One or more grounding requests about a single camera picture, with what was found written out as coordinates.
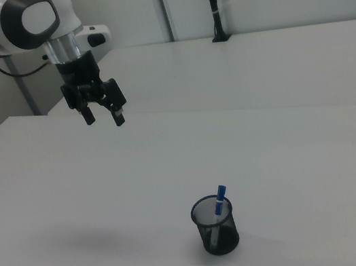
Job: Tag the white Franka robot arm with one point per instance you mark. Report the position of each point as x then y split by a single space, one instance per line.
0 26

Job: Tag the white side table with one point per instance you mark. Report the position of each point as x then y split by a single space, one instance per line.
239 70

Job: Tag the grey partition post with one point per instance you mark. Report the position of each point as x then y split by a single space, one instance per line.
163 4

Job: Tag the blue capped white marker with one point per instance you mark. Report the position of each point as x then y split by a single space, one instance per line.
218 203

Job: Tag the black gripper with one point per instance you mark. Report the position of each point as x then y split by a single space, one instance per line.
78 69

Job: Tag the grey slanted frame post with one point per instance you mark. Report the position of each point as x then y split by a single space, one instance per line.
23 88

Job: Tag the black mesh pen cup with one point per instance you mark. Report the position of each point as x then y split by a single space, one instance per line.
222 235

